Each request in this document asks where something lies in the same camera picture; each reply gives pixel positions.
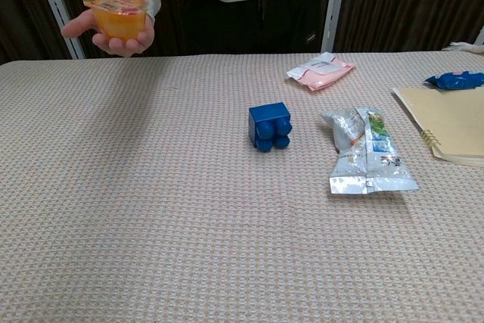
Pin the person's right hand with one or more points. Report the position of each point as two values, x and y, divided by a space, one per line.
128 47

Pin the pink wet wipes pack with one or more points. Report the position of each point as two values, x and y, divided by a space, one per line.
321 73

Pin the beige woven tablecloth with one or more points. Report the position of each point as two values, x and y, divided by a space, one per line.
151 187

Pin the blue toy building block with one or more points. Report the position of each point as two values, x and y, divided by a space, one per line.
269 126

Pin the blue snack packet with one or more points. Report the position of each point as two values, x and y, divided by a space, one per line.
455 80

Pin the silver snack bag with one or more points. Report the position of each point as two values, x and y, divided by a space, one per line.
372 156

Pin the beige spiral notebook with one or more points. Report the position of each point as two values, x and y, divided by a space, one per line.
450 118

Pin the white metal frame pole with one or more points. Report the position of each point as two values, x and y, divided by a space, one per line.
56 5
480 38
334 20

